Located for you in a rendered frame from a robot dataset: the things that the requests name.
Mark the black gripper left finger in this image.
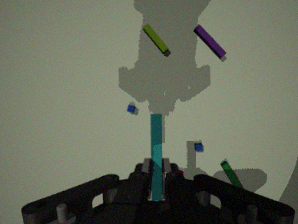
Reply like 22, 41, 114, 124
21, 158, 152, 224

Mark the lime green rod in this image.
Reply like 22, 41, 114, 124
143, 24, 169, 54

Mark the small blue cube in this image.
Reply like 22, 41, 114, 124
127, 105, 135, 113
195, 143, 203, 151

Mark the purple rod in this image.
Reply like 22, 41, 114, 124
194, 24, 226, 59

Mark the turquoise rod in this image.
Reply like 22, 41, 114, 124
151, 114, 162, 201

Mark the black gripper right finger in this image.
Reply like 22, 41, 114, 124
162, 158, 295, 224

